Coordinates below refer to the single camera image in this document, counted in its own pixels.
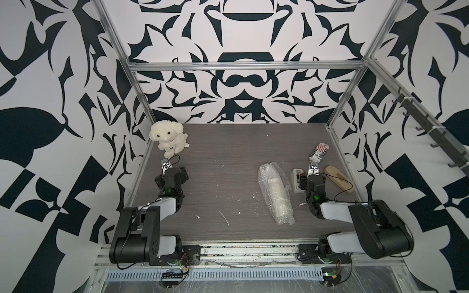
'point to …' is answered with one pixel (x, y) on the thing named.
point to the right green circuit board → (331, 276)
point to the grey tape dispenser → (295, 175)
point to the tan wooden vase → (339, 179)
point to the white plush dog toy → (170, 136)
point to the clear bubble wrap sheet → (275, 187)
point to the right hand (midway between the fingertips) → (312, 170)
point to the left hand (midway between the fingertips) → (168, 168)
